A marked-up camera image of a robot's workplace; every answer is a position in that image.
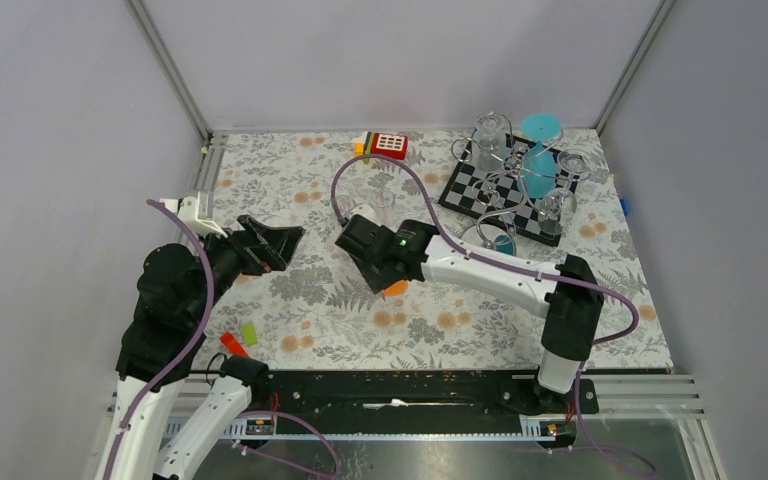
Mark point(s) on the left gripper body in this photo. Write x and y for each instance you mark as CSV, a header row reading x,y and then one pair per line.
x,y
247,257

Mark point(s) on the clear wine glass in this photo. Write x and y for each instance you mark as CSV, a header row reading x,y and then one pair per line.
x,y
556,208
345,204
489,142

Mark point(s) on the clear champagne flute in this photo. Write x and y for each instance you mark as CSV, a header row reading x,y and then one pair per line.
x,y
382,201

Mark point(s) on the orange wine glass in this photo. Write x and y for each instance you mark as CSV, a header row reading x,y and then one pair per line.
x,y
396,289

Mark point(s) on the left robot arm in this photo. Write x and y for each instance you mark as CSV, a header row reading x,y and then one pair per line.
x,y
177,290

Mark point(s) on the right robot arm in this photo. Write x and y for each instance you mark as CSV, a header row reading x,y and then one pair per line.
x,y
564,295

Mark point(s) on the chrome wine glass rack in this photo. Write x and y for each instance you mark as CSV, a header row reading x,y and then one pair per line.
x,y
486,234

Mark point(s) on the teal wine glass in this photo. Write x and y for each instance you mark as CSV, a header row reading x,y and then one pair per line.
x,y
538,165

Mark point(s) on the green small block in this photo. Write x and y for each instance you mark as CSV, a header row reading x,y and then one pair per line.
x,y
249,334

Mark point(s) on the red small block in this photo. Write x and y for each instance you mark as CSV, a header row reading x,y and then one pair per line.
x,y
233,345

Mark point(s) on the colourful toy brick block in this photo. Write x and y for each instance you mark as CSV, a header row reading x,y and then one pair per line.
x,y
392,145

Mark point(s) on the black white chess board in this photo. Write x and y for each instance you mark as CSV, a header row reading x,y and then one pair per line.
x,y
496,198

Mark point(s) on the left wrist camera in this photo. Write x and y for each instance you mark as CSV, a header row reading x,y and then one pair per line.
x,y
195,210

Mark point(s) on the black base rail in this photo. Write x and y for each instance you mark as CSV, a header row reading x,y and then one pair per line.
x,y
418,402

